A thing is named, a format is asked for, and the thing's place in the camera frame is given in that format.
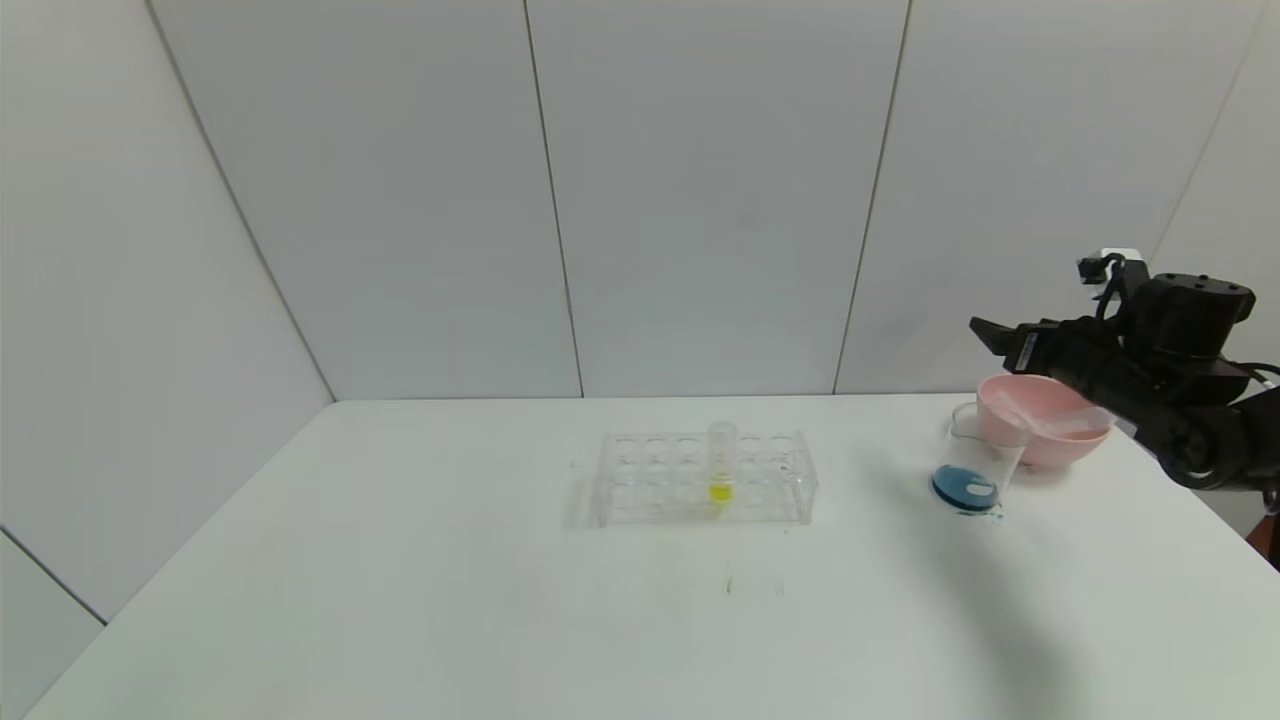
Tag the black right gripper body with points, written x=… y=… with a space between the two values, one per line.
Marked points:
x=1029 y=349

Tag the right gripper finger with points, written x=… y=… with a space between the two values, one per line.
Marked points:
x=995 y=335

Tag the test tube with blue pigment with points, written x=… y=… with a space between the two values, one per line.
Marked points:
x=1060 y=425

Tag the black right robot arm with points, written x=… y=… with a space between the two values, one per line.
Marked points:
x=1195 y=320

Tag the test tube with yellow pigment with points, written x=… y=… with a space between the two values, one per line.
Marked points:
x=720 y=490

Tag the clear plastic test tube rack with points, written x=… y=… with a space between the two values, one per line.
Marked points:
x=650 y=480

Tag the pink bowl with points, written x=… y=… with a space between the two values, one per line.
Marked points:
x=1050 y=445

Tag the clear glass beaker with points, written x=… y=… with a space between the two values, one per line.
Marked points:
x=965 y=485

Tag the dark brown object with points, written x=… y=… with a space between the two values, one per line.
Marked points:
x=1272 y=535

